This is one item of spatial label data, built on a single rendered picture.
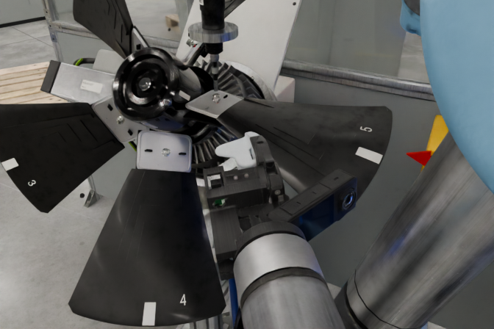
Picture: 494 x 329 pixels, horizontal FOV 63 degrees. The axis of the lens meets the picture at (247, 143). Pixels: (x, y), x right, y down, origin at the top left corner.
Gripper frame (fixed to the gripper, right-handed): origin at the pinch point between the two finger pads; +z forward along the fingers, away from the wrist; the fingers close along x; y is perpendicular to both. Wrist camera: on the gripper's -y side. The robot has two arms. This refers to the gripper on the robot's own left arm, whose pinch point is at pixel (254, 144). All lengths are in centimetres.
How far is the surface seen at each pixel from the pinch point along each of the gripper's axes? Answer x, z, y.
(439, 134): 14.8, 14.4, -37.8
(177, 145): 5.1, 11.9, 11.2
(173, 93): -5.1, 9.3, 9.7
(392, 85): 25, 57, -50
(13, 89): 87, 280, 153
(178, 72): -7.4, 11.4, 8.6
